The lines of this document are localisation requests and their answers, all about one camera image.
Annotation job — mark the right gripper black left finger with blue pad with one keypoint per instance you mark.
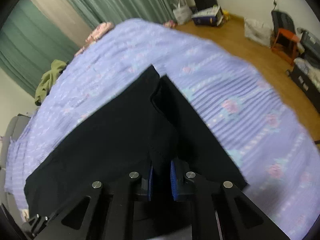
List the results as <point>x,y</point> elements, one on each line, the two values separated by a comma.
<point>145,185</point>

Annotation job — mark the green curtain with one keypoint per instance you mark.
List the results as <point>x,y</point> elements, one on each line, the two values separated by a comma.
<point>39,31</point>

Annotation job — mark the olive green garment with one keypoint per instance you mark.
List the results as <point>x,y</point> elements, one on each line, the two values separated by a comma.
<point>49,79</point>

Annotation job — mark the white gift bag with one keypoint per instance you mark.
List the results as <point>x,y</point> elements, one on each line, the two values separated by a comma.
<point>182,13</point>

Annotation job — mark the open black suitcase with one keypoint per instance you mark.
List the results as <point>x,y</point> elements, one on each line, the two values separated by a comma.
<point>305,72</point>

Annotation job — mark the blue white cardboard box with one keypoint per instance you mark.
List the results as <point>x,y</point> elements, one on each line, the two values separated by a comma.
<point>209,17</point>

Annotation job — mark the pink slippers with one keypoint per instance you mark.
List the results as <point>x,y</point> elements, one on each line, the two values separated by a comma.
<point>170,24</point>

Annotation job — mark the lavender floral bed sheet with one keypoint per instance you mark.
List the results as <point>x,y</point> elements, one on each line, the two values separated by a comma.
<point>262,135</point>

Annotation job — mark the white plastic bag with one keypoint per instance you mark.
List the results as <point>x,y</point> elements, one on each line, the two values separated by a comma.
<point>258,32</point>

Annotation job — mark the grey padded headboard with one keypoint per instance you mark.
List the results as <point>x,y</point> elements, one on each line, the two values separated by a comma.
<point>14,130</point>

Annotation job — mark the black pants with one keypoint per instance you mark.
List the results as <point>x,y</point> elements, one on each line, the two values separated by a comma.
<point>143,129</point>

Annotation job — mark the orange stool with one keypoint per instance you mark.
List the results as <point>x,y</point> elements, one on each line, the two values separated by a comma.
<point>286,45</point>

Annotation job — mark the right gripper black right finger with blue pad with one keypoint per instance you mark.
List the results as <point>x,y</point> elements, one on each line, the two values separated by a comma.
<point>181,187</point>

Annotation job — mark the pink floral pillow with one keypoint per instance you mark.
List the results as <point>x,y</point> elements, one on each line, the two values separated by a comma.
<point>96,35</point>

